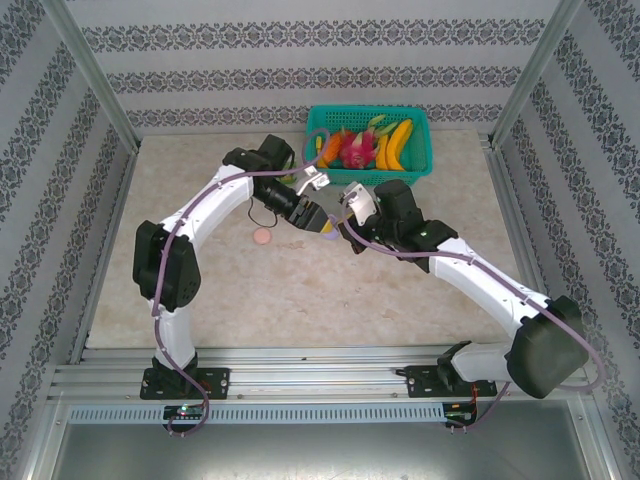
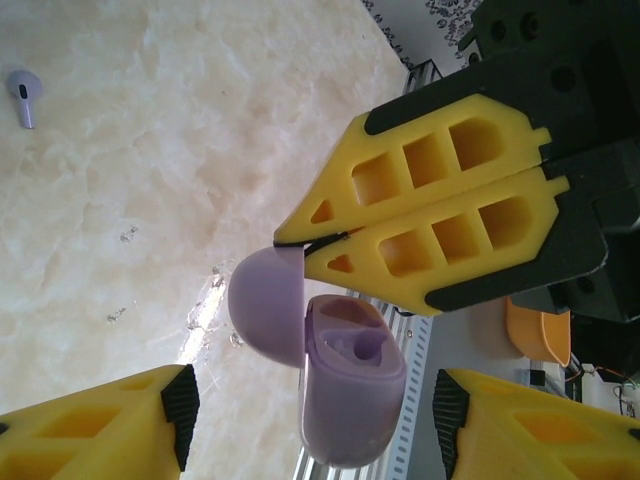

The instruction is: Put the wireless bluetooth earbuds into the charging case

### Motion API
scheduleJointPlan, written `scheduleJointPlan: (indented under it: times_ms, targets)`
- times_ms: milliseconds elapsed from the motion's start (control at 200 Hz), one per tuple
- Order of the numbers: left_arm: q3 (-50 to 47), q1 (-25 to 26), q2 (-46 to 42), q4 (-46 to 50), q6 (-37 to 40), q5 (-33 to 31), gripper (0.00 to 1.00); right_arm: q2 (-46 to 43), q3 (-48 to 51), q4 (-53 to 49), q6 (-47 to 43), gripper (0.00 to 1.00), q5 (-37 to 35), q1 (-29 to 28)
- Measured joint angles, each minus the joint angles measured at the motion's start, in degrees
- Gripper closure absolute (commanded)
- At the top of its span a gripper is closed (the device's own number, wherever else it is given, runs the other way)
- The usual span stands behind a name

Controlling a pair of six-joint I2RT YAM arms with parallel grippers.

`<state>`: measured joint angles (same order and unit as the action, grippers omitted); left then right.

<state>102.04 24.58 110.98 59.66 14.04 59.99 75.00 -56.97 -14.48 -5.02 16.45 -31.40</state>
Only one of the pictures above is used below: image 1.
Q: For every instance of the purple earbud charging case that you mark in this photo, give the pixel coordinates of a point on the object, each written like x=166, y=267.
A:
x=334, y=238

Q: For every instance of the pink earbud charging case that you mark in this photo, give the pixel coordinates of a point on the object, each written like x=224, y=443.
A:
x=262, y=237

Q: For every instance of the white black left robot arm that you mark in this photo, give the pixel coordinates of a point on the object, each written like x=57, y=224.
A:
x=175, y=340

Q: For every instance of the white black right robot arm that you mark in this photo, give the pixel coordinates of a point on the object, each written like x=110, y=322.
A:
x=480, y=280

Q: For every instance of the green candy wrapper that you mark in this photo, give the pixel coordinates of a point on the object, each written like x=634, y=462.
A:
x=290, y=177

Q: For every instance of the teal plastic basket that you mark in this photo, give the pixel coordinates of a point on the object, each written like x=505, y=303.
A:
x=380, y=177

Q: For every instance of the yellow toy corn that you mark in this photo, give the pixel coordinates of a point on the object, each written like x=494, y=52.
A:
x=318, y=147

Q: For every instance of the pink dragon fruit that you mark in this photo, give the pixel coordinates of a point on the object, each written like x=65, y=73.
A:
x=357, y=147

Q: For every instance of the yellow banana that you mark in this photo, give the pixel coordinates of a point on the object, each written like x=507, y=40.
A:
x=392, y=145

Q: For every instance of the orange toy fruit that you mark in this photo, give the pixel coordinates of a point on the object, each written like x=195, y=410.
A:
x=334, y=147

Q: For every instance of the aluminium frame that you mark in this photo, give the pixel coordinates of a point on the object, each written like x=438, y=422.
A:
x=310, y=367

